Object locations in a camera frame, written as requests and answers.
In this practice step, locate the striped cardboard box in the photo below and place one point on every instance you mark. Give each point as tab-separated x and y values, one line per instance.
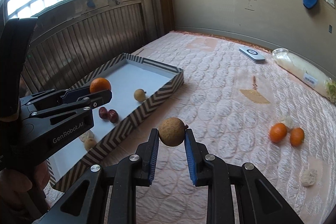
147	108

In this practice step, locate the large orange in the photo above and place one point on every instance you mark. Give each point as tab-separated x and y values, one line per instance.
278	132

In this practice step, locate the pale crumbly cake chunk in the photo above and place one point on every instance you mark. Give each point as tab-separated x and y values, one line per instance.
289	121

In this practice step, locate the person's left hand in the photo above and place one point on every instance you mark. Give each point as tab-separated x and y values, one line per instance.
13	182

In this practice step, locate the red date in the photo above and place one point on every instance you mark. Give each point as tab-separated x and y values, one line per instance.
113	116
103	112

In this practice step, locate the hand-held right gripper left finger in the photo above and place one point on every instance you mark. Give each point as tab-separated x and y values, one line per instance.
155	155

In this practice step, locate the medium orange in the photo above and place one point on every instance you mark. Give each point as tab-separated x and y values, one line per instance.
297	136

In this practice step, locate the small orange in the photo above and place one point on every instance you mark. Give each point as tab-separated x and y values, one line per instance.
99	84

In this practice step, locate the medium longan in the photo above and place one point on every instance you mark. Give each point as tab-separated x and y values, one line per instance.
140	95

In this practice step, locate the small longan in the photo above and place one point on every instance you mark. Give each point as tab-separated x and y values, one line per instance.
89	144

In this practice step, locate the flat white device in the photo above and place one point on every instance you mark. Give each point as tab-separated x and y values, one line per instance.
252	54

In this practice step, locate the large longan with stem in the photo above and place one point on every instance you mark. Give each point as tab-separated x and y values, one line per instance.
172	133

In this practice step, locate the plastic-wrapped white radish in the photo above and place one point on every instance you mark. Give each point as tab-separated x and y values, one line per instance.
296	66

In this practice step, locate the slatted wooden panel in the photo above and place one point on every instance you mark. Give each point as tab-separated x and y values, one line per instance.
78	43

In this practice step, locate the round crumbly cake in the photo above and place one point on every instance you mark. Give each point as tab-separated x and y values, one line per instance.
308	177

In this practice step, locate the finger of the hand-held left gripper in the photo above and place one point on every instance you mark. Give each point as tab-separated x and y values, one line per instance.
74	95
99	99

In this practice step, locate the pink quilted bedspread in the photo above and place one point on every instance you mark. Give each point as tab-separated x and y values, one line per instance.
223	108

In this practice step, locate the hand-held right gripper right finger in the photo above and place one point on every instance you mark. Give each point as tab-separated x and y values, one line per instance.
189	155

